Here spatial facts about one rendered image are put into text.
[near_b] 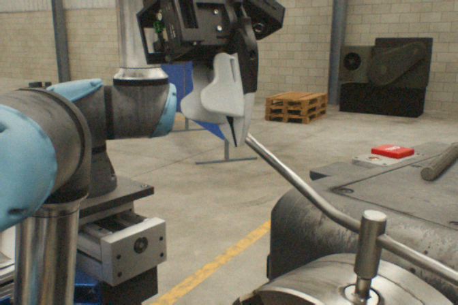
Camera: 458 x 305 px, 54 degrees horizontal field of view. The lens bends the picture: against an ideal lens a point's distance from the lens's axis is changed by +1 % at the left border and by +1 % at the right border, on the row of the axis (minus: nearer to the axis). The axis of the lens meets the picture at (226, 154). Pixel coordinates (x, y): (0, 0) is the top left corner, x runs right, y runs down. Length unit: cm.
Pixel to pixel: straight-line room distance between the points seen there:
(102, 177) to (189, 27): 59
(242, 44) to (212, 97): 6
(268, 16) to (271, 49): 1119
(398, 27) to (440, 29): 83
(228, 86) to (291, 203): 29
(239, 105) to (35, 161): 19
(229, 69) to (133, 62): 52
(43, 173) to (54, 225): 18
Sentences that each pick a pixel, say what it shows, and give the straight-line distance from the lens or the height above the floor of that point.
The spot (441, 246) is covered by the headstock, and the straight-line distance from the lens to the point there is 58.
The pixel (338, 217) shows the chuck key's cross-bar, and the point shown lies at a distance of 46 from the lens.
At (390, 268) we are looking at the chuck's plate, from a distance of 53.
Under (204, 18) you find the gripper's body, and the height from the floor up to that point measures 150.
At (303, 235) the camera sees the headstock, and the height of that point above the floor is 121.
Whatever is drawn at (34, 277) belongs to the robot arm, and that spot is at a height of 119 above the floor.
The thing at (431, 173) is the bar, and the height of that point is 127.
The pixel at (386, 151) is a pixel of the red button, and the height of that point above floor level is 127.
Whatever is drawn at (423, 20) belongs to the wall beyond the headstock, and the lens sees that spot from 1058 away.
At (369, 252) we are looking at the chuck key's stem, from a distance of 44.
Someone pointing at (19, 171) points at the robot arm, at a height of 137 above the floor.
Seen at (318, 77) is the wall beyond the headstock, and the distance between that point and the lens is 1121.
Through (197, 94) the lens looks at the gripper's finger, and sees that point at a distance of 46.
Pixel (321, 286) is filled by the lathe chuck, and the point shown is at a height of 124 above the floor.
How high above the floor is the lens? 148
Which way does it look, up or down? 14 degrees down
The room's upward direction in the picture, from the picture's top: straight up
